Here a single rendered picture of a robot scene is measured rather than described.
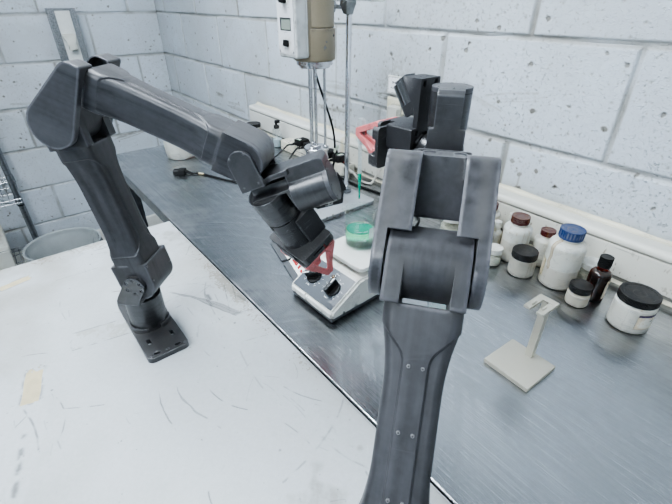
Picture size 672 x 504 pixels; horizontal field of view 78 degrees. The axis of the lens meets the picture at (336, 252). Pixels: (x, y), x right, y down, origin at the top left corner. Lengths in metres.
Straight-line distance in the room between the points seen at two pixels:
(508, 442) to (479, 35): 0.89
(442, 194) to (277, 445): 0.41
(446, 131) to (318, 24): 0.55
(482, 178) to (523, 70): 0.77
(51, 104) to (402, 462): 0.58
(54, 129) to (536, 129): 0.93
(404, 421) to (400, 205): 0.17
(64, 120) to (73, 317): 0.42
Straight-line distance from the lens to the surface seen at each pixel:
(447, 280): 0.33
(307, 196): 0.57
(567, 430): 0.72
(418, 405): 0.34
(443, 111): 0.60
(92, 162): 0.68
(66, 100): 0.65
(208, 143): 0.58
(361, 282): 0.78
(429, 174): 0.37
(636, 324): 0.92
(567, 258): 0.94
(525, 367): 0.76
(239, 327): 0.80
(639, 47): 1.01
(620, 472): 0.71
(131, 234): 0.72
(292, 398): 0.67
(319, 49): 1.07
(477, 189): 0.34
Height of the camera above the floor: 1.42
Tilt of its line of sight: 32 degrees down
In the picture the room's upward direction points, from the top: straight up
